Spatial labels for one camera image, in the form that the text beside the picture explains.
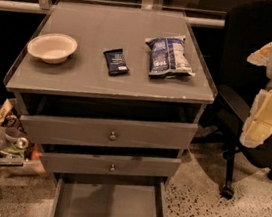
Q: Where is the dark blue rxbar wrapper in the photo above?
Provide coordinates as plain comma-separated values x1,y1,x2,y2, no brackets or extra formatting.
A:
103,49,129,76

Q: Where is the grey middle drawer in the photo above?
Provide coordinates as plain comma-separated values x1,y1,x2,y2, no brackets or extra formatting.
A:
40,153,181,177

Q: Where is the grey drawer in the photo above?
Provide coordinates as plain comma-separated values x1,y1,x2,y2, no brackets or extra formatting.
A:
40,153,181,177
50,174,166,217
20,115,197,149

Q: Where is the grey drawer cabinet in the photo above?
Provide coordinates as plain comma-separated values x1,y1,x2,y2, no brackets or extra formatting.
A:
0,0,229,217

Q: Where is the grey bottom drawer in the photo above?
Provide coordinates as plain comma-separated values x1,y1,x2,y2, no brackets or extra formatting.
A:
50,174,166,217

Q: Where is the grey top drawer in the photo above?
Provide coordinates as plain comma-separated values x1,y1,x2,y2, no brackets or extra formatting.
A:
20,115,197,149

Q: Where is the black office chair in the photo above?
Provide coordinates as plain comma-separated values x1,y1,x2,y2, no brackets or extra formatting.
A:
200,0,272,199

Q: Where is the blue white chip bag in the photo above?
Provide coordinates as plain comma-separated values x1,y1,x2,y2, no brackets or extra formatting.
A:
144,35,195,78

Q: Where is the white paper bowl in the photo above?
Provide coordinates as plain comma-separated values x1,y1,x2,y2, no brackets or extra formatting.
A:
27,33,77,64

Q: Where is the metal rail with brackets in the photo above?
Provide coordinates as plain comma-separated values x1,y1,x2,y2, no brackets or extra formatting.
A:
0,0,230,44

